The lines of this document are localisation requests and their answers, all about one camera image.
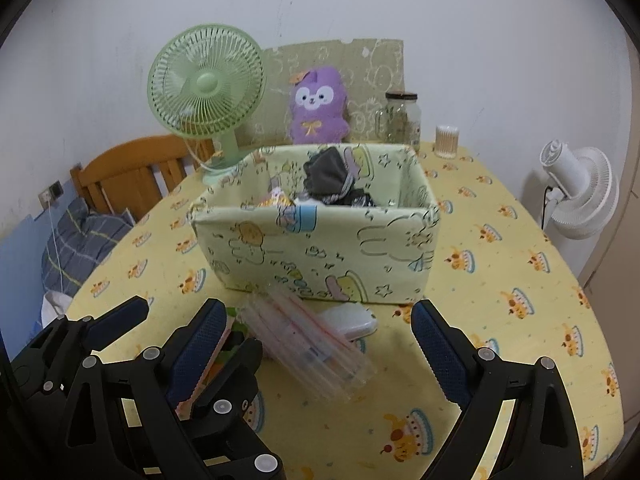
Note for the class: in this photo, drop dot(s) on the plaid grey cloth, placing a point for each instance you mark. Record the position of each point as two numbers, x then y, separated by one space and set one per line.
85 240

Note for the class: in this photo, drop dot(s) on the printed cardboard panel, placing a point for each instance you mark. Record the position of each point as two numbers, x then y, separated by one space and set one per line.
380 65

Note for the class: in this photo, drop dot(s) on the glass jar with dark lid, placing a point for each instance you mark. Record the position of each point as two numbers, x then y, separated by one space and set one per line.
400 120

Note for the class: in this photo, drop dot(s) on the printed fabric storage box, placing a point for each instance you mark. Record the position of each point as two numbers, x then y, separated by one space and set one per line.
300 260

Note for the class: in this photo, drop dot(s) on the wooden chair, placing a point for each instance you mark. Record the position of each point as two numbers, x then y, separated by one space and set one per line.
130 160

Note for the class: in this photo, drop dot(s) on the yellow printed tablecloth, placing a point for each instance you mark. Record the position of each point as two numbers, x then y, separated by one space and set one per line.
500 335

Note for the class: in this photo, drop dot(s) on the green desk fan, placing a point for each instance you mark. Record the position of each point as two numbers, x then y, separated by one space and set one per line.
205 80

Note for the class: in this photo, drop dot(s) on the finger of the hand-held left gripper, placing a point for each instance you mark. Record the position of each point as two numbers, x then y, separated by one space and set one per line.
117 322
240 365

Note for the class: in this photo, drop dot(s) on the white tissue packet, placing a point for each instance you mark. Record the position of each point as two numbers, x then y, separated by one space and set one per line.
352 321

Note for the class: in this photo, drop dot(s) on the black plastic bundle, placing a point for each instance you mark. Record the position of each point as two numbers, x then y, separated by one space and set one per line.
357 197

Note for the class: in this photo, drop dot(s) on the white standing fan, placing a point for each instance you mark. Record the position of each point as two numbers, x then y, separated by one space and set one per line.
585 195

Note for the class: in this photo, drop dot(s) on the cotton swab container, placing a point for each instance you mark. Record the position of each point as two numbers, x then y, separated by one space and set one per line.
446 142

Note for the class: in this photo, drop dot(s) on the white cloth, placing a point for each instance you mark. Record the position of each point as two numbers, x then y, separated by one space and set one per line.
55 305

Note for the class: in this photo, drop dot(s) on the clear plastic zip bags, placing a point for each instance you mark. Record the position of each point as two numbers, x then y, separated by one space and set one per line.
300 345

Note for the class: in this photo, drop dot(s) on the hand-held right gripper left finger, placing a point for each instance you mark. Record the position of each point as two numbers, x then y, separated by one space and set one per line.
200 345

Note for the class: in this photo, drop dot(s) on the purple plush toy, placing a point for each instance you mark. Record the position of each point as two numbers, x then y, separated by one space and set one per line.
320 120

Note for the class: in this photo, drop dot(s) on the wall socket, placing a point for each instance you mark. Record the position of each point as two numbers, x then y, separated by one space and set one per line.
55 190

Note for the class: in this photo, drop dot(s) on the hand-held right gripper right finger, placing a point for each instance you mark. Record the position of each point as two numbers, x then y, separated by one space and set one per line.
440 350

